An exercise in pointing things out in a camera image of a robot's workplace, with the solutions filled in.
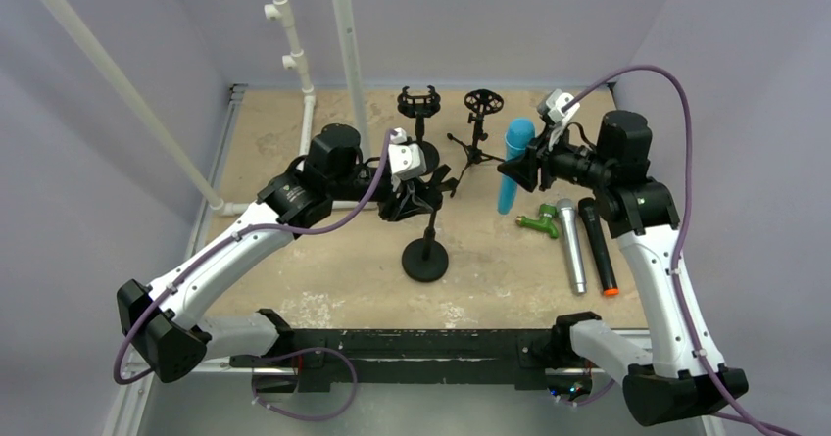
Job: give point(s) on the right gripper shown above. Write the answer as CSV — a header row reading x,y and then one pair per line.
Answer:
x,y
538,165

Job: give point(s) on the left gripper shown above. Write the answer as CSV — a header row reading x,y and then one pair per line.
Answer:
x,y
404,199

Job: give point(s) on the silver grey microphone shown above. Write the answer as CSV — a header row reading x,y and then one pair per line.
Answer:
x,y
567,215

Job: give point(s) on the black clip round-base stand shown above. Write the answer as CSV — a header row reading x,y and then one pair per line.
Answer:
x,y
425,259

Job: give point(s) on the black microphone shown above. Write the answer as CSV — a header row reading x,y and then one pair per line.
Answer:
x,y
589,215

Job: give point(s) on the black tripod mic stand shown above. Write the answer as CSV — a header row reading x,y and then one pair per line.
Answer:
x,y
481,103

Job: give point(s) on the black shock-mount round-base stand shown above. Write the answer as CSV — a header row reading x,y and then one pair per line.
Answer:
x,y
421,107

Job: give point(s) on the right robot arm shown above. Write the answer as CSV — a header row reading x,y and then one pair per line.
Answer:
x,y
683,375

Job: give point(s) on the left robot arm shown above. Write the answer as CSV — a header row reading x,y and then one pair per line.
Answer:
x,y
164,321

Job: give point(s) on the green tap faucet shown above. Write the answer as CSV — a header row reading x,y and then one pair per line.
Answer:
x,y
544,222

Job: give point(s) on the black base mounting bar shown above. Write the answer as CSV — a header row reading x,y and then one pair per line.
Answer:
x,y
317,359

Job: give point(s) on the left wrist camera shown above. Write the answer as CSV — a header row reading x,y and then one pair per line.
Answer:
x,y
405,158

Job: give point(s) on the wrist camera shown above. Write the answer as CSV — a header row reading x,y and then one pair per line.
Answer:
x,y
405,158
556,110

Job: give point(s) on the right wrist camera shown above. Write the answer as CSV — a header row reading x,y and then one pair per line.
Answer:
x,y
556,110

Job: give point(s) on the white PVC pipe frame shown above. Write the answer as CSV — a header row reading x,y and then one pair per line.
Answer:
x,y
276,10

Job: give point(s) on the aluminium rail frame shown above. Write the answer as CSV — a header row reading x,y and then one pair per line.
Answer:
x,y
681,375

